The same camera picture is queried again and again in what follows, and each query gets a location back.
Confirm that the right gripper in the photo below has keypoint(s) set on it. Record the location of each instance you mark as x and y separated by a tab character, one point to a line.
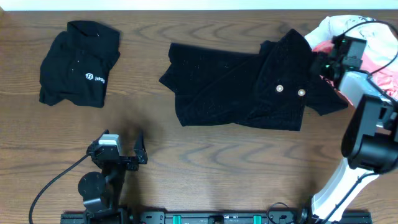
321	58

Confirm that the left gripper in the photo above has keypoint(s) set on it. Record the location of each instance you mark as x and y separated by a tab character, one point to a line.
139	157

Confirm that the black velvet garment with buttons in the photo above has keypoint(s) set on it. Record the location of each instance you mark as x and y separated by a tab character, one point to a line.
267	90

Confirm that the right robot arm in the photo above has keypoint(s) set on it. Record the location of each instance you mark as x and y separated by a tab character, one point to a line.
369	145

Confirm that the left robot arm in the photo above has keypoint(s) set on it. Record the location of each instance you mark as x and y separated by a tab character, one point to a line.
101	191

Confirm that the pink and white garment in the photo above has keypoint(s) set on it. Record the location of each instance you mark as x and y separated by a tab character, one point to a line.
377	75

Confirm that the folded black polo shirt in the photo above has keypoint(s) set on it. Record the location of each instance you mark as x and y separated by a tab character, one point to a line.
78	63

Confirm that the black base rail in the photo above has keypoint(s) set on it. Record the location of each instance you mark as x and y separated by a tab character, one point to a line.
186	218

